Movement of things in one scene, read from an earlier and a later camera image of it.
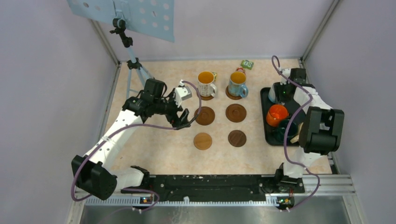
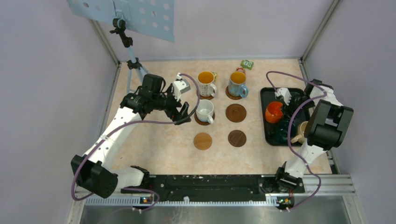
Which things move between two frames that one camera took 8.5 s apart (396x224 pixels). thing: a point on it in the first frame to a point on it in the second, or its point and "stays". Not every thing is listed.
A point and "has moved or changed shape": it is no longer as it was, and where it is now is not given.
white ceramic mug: (272, 94) to (204, 111)
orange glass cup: (275, 113) has moved or changed shape
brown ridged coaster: (232, 97) stays
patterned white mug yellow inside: (207, 87) stays
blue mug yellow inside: (236, 85) stays
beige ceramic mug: (296, 138) stays
